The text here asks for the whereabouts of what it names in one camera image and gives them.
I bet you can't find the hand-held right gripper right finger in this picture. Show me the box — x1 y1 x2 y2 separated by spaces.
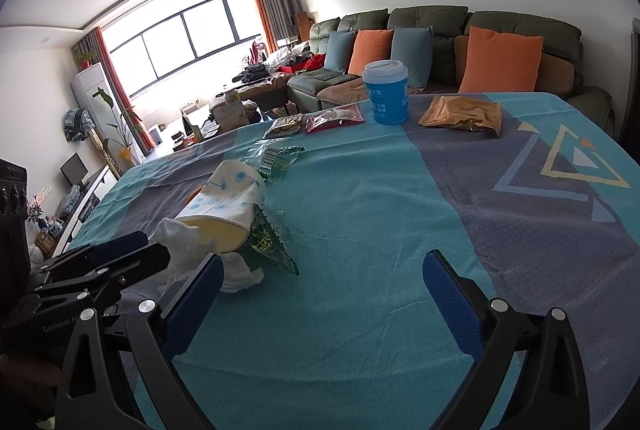
422 250 591 430

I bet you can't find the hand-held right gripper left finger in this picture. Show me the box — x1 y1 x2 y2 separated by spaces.
55 253 224 430

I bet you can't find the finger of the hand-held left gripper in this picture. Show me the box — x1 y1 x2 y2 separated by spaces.
25 243 171 311
31 231 150 276

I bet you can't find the white tissue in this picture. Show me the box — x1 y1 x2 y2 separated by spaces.
149 217 266 293

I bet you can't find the white and black tv cabinet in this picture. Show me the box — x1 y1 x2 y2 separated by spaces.
27 160 123 261

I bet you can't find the clear plastic bag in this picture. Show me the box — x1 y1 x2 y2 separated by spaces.
55 187 83 218

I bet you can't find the blue vase with flowers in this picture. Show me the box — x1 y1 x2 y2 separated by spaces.
27 187 51 231

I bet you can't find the black monitor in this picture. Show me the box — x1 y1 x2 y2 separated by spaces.
60 153 90 191

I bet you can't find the green snack wrapper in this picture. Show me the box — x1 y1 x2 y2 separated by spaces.
247 205 301 276

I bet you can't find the teal and grey printed tablecloth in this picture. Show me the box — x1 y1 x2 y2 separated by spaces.
62 91 640 430

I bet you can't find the dotted white paper cup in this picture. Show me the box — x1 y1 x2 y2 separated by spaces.
177 159 266 251

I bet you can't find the tall leafy plant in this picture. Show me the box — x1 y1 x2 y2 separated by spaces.
95 88 146 171

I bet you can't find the cloth covered standing fan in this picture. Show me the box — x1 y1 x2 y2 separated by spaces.
62 107 123 176

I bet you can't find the clear green barcode wrapper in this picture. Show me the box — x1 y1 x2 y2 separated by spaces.
240 144 306 183

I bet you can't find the white standing air conditioner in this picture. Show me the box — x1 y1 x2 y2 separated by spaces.
71 62 132 166

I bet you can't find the grey and orange curtain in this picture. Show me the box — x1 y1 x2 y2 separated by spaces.
75 26 156 156
243 0 306 54

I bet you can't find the cluttered coffee table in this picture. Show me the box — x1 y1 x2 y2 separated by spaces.
170 88 301 153

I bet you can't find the golden snack packet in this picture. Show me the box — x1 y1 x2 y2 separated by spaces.
418 94 502 138

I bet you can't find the beige paper bag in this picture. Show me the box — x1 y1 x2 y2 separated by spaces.
217 89 251 121

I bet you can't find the yellow snack packet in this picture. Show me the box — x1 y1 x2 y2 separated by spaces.
263 113 306 140

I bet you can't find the blue cup with white lid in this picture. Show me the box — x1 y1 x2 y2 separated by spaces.
362 59 410 126

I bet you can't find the red snack packet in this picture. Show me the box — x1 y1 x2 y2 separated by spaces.
304 104 366 134

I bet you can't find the large window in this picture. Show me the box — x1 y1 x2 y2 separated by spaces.
102 0 268 96

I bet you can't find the pile of clothes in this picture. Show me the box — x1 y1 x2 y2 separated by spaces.
240 38 321 84

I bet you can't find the orange cushion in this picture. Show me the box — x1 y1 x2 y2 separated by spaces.
457 25 544 94
347 29 396 76

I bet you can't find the blue cushion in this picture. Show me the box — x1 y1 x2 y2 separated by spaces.
324 30 357 75
390 26 434 92

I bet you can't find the brown cushion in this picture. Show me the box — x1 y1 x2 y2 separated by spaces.
454 35 583 98

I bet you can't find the green sofa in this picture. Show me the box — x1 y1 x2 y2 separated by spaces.
235 8 616 136

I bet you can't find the wooden furniture piece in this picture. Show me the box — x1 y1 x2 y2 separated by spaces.
292 10 321 44

